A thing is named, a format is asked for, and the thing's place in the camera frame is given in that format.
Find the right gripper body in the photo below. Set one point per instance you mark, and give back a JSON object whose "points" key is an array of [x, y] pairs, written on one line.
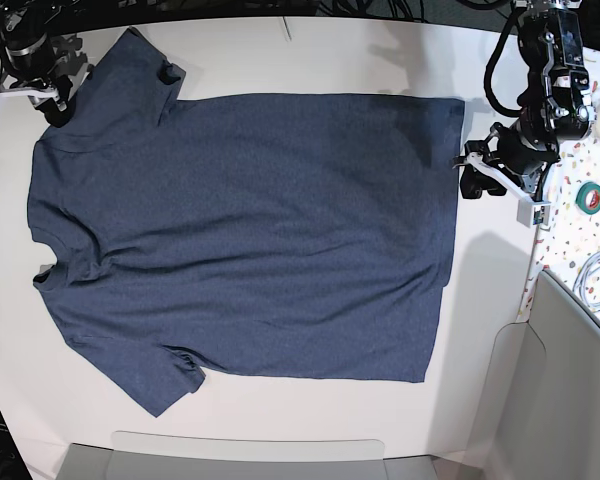
{"points": [[48, 86]]}

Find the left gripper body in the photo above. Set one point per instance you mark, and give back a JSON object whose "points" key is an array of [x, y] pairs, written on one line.
{"points": [[508, 153]]}

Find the dark blue t-shirt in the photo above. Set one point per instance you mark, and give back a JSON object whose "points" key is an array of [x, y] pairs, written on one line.
{"points": [[279, 235]]}

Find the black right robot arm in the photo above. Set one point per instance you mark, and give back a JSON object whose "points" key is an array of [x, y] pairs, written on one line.
{"points": [[36, 65]]}

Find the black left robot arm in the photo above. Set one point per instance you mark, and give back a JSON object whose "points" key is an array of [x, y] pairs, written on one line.
{"points": [[556, 105]]}

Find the green tape roll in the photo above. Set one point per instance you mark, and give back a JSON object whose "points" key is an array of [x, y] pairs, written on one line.
{"points": [[588, 198]]}

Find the terrazzo patterned side surface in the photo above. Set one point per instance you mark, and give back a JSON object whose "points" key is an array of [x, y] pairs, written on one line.
{"points": [[570, 245]]}

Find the grey panel at right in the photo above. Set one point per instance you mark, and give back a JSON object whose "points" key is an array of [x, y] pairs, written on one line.
{"points": [[539, 413]]}

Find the grey panel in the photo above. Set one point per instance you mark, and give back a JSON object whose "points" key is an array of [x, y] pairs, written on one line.
{"points": [[149, 456], [539, 413]]}

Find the grey panel at bottom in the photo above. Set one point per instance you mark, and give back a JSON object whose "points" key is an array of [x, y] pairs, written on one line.
{"points": [[149, 456]]}

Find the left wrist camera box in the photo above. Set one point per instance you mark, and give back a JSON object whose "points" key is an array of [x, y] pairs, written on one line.
{"points": [[532, 214]]}

